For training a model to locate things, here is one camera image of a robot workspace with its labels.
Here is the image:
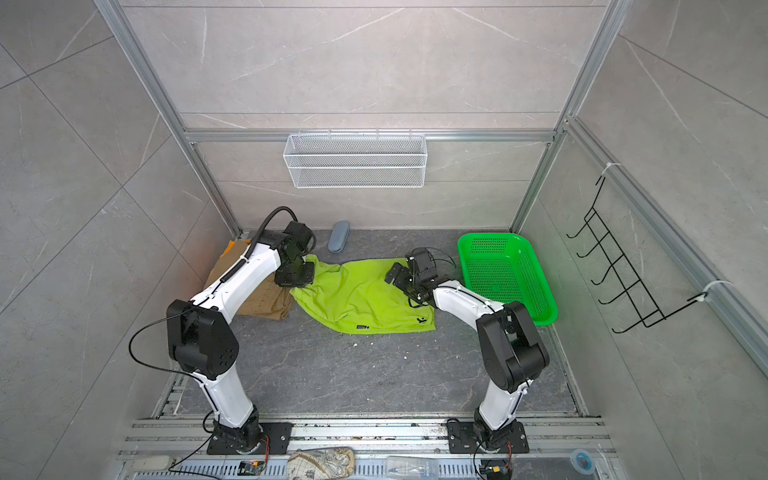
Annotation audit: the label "khaki brown shorts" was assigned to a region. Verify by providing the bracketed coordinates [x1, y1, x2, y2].
[205, 240, 295, 321]

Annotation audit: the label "lime green shorts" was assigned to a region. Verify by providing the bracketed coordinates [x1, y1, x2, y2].
[290, 255, 435, 335]

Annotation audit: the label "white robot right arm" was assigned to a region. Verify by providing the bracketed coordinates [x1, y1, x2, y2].
[385, 248, 550, 444]

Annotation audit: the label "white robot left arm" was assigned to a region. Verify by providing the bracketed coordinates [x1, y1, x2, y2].
[167, 220, 316, 453]

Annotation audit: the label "grey oval case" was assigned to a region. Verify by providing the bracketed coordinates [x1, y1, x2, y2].
[327, 220, 351, 253]

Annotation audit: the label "green plastic basket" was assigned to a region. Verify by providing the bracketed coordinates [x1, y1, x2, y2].
[457, 233, 559, 327]

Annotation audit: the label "clear plastic bottle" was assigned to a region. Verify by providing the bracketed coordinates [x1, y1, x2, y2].
[385, 456, 440, 480]

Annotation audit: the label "patterned pouch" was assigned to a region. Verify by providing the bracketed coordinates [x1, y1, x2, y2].
[285, 447, 356, 480]

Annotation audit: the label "small circuit board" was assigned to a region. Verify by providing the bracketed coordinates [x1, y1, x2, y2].
[237, 460, 267, 477]

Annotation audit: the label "blue tape roll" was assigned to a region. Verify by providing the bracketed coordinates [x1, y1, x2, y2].
[570, 449, 596, 476]

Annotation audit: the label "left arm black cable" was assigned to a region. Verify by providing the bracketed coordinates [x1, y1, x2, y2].
[127, 205, 300, 379]

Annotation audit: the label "white wire mesh basket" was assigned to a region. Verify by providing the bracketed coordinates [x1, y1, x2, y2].
[283, 133, 428, 189]

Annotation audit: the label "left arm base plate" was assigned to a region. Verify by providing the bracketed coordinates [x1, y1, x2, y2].
[206, 422, 293, 455]

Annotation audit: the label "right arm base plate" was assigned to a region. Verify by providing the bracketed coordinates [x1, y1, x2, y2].
[445, 418, 530, 455]

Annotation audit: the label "black wire hook rack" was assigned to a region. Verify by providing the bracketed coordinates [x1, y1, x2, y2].
[566, 176, 709, 335]

